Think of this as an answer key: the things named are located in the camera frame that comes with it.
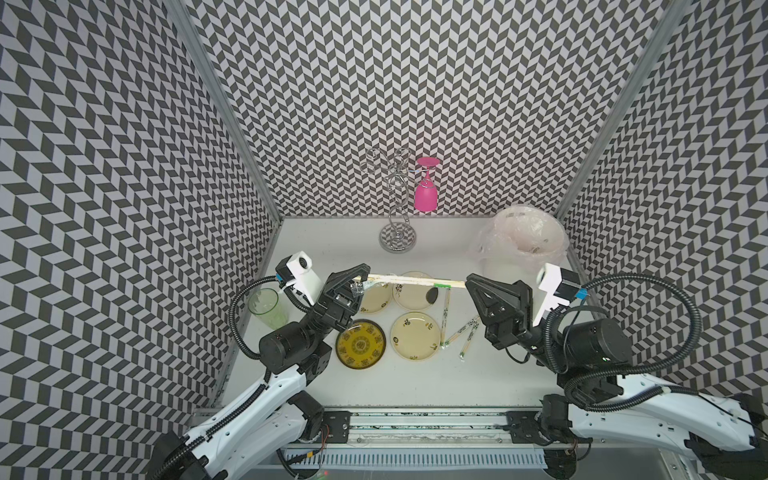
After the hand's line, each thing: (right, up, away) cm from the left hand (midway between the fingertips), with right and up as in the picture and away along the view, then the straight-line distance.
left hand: (371, 276), depth 46 cm
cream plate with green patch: (+8, -12, +50) cm, 53 cm away
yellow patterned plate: (-7, -25, +41) cm, 48 cm away
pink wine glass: (+13, +22, +53) cm, 58 cm away
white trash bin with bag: (+36, +5, +35) cm, 50 cm away
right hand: (+15, -1, 0) cm, 15 cm away
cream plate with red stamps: (+9, -22, +41) cm, 48 cm away
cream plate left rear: (-3, -12, +48) cm, 49 cm away
